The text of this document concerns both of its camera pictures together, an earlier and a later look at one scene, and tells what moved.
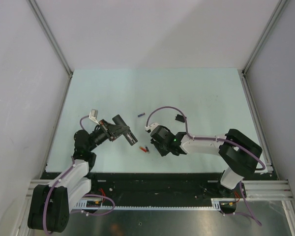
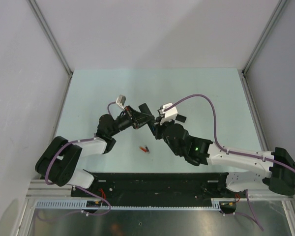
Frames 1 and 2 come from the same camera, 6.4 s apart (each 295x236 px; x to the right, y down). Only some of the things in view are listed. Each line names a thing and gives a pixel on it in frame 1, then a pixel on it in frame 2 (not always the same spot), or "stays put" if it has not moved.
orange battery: [143, 149] stays put
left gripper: [111, 129] -> [132, 112]
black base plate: [161, 189] stays put
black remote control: [128, 134] -> [144, 108]
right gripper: [162, 152] -> [159, 127]
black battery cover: [180, 118] stays put
